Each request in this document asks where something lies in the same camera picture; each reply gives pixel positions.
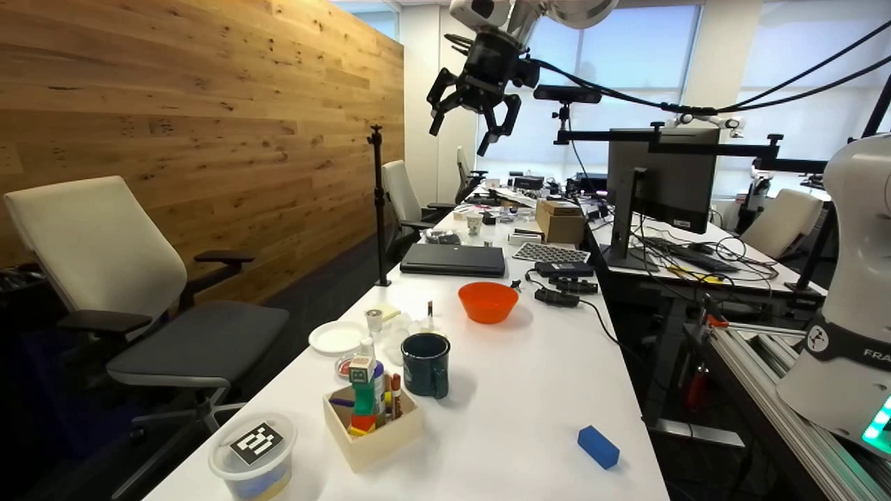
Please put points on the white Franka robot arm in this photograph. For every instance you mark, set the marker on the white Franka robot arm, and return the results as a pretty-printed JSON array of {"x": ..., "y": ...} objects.
[{"x": 845, "y": 371}]

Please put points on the black laptop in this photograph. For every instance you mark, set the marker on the black laptop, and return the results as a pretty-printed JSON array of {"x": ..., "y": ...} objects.
[{"x": 453, "y": 257}]

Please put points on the black flat device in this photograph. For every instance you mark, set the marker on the black flat device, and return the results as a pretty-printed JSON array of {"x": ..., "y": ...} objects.
[{"x": 561, "y": 268}]

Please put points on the dark blue mug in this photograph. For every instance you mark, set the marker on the dark blue mug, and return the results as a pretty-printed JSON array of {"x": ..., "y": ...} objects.
[{"x": 427, "y": 364}]

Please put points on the orange bowl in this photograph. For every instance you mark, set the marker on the orange bowl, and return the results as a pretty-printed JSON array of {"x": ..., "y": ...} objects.
[{"x": 488, "y": 302}]

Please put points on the white plate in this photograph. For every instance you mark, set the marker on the white plate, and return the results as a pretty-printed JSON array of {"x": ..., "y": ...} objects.
[{"x": 336, "y": 336}]

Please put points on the black computer monitor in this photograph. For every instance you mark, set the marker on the black computer monitor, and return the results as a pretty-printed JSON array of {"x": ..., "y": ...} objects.
[{"x": 679, "y": 181}]

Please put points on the office chair with armrests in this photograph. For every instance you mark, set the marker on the office chair with armrests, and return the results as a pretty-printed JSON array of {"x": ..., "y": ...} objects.
[{"x": 102, "y": 252}]

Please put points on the grey keyboard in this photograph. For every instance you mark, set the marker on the grey keyboard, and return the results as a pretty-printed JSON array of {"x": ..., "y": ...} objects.
[{"x": 552, "y": 252}]

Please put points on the black camera on mount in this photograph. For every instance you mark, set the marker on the black camera on mount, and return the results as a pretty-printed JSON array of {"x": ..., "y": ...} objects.
[{"x": 570, "y": 93}]

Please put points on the black small device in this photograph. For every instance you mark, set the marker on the black small device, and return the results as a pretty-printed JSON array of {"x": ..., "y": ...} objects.
[{"x": 558, "y": 295}]

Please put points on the cream open box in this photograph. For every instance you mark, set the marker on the cream open box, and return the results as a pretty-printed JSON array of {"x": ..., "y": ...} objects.
[{"x": 381, "y": 444}]

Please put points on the black tripod pole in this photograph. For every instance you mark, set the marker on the black tripod pole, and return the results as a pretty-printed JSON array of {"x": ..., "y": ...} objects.
[{"x": 381, "y": 203}]

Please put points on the blue Expo bottle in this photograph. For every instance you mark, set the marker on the blue Expo bottle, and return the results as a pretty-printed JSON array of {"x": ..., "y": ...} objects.
[{"x": 363, "y": 399}]

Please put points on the black monitor mount bar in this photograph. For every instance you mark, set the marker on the black monitor mount bar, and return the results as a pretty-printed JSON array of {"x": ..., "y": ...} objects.
[{"x": 705, "y": 144}]

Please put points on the cardboard box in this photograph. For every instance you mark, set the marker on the cardboard box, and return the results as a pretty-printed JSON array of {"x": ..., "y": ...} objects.
[{"x": 561, "y": 224}]

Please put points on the aluminium rail frame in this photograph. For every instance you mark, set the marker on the aluminium rail frame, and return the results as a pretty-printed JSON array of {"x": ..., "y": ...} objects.
[{"x": 755, "y": 371}]

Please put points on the white background office chair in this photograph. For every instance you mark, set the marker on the white background office chair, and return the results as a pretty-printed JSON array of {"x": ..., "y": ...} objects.
[
  {"x": 780, "y": 224},
  {"x": 403, "y": 189}
]

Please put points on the clear tub with marker tag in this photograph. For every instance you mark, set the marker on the clear tub with marker tag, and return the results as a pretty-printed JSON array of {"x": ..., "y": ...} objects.
[{"x": 251, "y": 459}]

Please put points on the white small cup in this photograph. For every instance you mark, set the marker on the white small cup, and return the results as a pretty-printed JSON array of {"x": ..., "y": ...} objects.
[{"x": 476, "y": 224}]

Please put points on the blue rectangular block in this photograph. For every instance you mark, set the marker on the blue rectangular block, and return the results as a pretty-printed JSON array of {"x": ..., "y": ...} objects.
[{"x": 599, "y": 445}]

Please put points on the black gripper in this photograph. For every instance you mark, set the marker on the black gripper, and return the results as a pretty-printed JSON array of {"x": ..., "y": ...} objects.
[{"x": 495, "y": 65}]

